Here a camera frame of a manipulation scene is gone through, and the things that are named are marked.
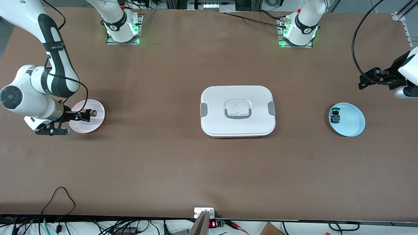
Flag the white lunch box grey latches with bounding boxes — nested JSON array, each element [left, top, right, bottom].
[[200, 86, 276, 138]]

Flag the white socket box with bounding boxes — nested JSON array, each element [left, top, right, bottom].
[[194, 208, 216, 219]]

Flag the brown cardboard box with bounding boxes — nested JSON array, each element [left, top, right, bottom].
[[260, 222, 285, 235]]

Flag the pink round plate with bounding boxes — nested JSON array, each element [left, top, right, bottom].
[[68, 99, 105, 134]]

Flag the light blue round plate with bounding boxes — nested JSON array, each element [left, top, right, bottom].
[[329, 102, 365, 137]]

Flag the black orange device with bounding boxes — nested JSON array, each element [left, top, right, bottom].
[[113, 227, 138, 235]]

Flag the wooden slat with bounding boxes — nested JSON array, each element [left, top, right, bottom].
[[189, 210, 210, 235]]

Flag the red clip lead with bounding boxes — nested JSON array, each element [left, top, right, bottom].
[[225, 220, 249, 235]]

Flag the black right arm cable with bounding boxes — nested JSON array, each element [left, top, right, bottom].
[[42, 0, 89, 113]]

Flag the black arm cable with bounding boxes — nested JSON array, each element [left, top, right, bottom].
[[42, 0, 89, 113], [351, 0, 397, 86]]

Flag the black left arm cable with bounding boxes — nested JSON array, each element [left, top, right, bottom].
[[351, 0, 397, 86]]

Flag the aluminium profile bracket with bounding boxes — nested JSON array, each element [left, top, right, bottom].
[[391, 0, 418, 66]]

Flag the black looped cable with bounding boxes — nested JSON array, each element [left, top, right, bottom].
[[41, 186, 76, 226]]

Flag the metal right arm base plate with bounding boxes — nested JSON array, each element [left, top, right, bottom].
[[106, 15, 144, 45]]

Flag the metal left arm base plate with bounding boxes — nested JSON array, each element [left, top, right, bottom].
[[278, 18, 314, 49]]

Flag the black cable on table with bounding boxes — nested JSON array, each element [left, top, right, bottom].
[[219, 11, 290, 28]]

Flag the black coiled cable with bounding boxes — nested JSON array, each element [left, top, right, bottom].
[[328, 221, 361, 232]]

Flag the aluminium frame rail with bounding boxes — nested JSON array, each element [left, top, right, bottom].
[[187, 0, 236, 13]]

